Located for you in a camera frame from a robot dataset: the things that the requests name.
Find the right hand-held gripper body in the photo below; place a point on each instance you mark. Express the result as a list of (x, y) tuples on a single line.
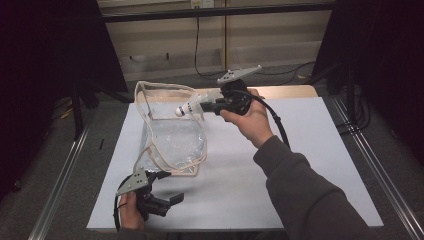
[(235, 96)]

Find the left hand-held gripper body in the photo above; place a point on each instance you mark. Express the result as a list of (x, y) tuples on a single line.
[(138, 181)]

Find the clear plastic bag beige trim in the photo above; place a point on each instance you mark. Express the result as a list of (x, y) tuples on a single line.
[(173, 143)]

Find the person's right hand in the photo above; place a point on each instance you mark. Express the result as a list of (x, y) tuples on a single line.
[(253, 123)]

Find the person's left hand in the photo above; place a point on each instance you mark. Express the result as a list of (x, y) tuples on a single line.
[(130, 213)]

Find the small black floor object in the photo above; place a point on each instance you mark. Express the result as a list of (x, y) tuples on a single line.
[(101, 144)]

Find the wooden table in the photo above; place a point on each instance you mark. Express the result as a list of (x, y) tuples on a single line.
[(290, 91)]

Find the white table cover board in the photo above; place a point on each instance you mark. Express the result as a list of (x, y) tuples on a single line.
[(233, 186)]

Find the black horizontal bar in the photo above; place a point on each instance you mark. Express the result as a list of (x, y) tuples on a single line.
[(216, 12)]

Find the black metal stand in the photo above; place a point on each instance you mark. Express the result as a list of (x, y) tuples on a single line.
[(77, 113)]

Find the black curtain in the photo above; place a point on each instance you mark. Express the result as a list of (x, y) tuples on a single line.
[(40, 66), (393, 50)]

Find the metal floor rail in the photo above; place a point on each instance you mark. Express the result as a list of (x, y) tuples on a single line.
[(383, 176), (56, 196)]

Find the white wall socket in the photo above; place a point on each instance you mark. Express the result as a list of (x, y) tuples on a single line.
[(202, 3)]

